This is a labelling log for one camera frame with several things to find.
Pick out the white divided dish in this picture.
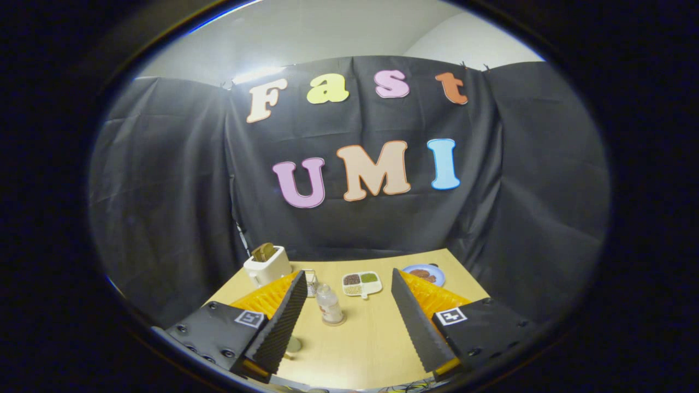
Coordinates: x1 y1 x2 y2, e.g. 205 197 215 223
342 271 383 299

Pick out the blue plate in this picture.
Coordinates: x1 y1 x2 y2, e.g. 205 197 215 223
401 264 446 288

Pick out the clear juice bottle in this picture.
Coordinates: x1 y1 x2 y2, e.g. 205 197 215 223
316 283 343 324

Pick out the wooden table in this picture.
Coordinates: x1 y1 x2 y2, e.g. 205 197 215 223
205 248 491 391

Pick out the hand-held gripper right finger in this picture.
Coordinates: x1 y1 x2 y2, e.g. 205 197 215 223
391 267 538 382

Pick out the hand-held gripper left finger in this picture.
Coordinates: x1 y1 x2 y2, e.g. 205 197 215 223
152 270 308 383

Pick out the white toaster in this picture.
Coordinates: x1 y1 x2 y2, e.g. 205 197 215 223
244 246 293 288

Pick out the black backdrop cloth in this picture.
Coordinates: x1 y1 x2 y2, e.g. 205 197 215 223
88 55 611 328

